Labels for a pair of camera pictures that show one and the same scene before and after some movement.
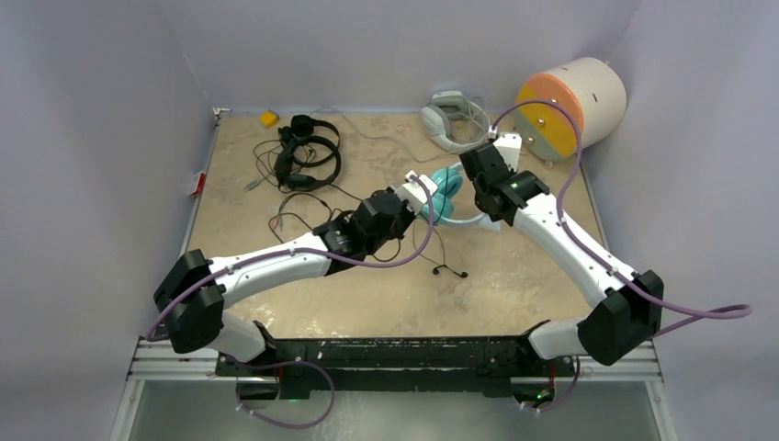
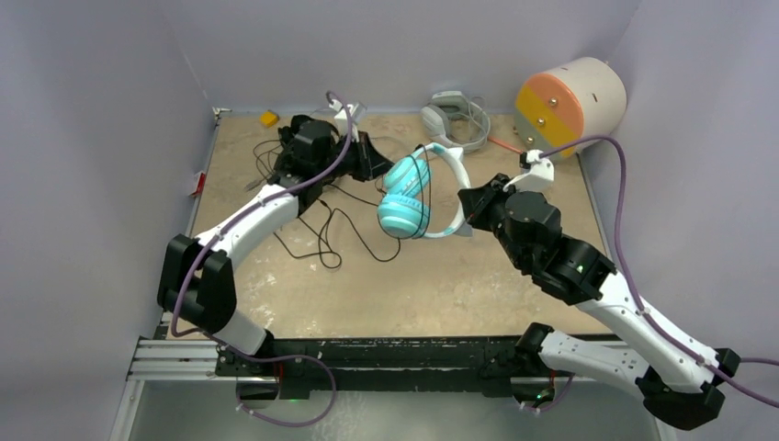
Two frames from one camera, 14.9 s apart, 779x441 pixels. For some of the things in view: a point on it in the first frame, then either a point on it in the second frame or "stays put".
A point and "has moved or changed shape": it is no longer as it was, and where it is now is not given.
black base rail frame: (388, 367) stays put
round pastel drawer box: (591, 88) stays put
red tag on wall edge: (200, 185) stays put
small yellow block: (268, 118) stays put
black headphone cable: (399, 240) has moved or changed shape
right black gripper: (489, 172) → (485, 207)
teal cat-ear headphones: (446, 181) has moved or changed shape
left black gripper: (408, 216) → (369, 163)
